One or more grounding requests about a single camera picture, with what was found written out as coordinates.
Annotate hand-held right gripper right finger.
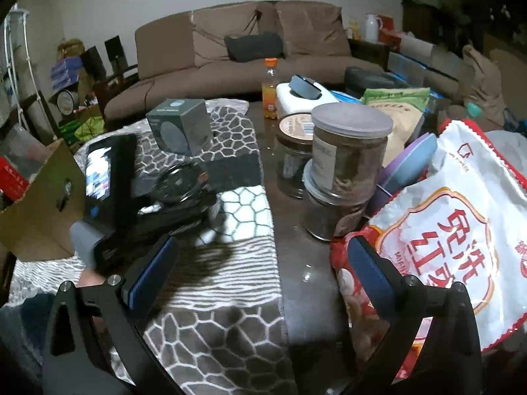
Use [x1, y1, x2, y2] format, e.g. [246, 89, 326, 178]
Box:
[347, 236, 482, 395]

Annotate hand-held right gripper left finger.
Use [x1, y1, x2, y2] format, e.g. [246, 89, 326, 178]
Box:
[43, 234, 180, 395]

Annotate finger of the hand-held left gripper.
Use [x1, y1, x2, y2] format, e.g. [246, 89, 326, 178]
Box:
[140, 214, 215, 240]
[138, 191, 218, 220]

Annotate brown cardboard box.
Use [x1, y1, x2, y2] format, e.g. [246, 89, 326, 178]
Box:
[0, 138, 87, 264]

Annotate person's left hand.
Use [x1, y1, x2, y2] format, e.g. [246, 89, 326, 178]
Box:
[78, 269, 108, 288]

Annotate black rectangular device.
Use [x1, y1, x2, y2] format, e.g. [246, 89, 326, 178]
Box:
[83, 133, 138, 256]

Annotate clear jar dark contents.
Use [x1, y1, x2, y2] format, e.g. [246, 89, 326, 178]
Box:
[302, 173, 371, 241]

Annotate grey white patterned table cloth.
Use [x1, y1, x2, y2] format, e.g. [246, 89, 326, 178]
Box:
[8, 99, 301, 395]

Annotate white red snack bag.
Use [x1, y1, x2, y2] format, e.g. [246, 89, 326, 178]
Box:
[331, 119, 527, 379]

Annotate green bag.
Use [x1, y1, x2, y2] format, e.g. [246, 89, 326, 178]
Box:
[62, 115, 105, 141]

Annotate brown-lidded jar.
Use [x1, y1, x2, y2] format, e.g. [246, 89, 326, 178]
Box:
[275, 112, 318, 198]

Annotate grey-lidded clear jar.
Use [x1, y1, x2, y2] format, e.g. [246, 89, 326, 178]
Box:
[309, 103, 394, 206]

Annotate brown sofa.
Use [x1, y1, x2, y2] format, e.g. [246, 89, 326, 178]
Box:
[103, 1, 385, 120]

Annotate orange juice bottle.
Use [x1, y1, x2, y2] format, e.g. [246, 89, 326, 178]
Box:
[261, 58, 281, 120]

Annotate round cookie tin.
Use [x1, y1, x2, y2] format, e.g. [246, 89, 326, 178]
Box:
[58, 90, 81, 114]

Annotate white tissue box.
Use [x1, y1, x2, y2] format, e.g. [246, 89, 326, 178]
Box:
[275, 82, 342, 120]

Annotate green tan packet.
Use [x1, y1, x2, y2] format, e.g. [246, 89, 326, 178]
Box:
[361, 88, 431, 165]

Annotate black speaker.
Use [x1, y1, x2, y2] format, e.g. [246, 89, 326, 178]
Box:
[105, 35, 124, 62]
[80, 47, 105, 81]

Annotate small blue-grey case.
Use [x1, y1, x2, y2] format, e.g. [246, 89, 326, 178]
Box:
[288, 75, 324, 100]

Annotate tan cushion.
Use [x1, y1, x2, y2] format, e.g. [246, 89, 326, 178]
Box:
[191, 4, 264, 66]
[275, 1, 352, 56]

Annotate dark grey pillow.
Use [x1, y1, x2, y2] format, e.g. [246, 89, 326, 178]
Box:
[224, 32, 285, 60]

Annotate brown woven bag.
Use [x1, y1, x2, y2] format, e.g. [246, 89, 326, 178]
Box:
[58, 39, 85, 60]

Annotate white metal stand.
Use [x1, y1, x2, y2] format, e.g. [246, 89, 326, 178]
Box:
[4, 4, 46, 103]

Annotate clear storage bin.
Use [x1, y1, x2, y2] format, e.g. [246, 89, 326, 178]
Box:
[389, 51, 433, 87]

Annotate brown paper bag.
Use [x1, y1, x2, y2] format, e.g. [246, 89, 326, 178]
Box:
[461, 45, 505, 120]

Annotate red gift bag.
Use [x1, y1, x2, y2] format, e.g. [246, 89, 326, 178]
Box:
[376, 16, 402, 46]

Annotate white thermos jug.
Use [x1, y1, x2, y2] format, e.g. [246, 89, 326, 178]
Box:
[364, 13, 383, 42]

